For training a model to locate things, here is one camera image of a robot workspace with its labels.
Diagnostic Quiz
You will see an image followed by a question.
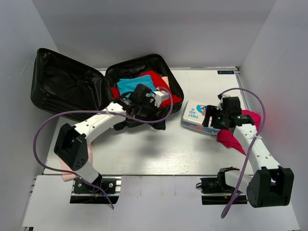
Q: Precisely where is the orange patterned white pouch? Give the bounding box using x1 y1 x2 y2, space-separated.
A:
161 76 169 87

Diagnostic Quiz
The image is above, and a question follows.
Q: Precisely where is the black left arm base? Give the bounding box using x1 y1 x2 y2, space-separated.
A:
70 176 121 205

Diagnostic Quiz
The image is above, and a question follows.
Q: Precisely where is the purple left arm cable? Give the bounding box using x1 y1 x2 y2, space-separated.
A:
33 87 174 210

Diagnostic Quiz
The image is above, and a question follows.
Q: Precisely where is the teal shirt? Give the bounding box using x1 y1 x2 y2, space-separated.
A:
117 75 156 95

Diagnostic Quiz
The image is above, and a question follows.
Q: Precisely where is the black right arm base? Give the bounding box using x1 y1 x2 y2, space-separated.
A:
195 177 234 205

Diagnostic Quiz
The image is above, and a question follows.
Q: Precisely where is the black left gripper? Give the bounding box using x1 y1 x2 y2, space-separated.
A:
138 97 168 130

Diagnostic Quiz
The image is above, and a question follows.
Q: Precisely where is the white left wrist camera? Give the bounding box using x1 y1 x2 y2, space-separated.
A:
151 90 169 108

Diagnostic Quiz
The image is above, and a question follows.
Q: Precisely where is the magenta garment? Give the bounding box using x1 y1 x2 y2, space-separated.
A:
217 110 261 155

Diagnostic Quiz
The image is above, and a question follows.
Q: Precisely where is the first aid tin box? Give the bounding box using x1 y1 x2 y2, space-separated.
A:
181 100 220 136

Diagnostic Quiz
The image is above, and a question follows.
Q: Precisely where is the black hard-shell suitcase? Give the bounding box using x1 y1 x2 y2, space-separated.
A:
30 48 184 120

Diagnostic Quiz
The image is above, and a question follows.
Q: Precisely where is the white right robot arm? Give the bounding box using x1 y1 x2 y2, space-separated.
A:
203 97 294 208

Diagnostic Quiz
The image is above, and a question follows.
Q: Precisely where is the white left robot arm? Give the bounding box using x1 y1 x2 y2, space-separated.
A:
54 84 172 192

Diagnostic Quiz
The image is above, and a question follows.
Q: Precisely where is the pink folded towel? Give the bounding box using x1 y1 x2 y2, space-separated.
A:
59 144 93 182

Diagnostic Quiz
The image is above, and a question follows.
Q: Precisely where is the red polo shirt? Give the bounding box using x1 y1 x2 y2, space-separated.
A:
110 69 183 110

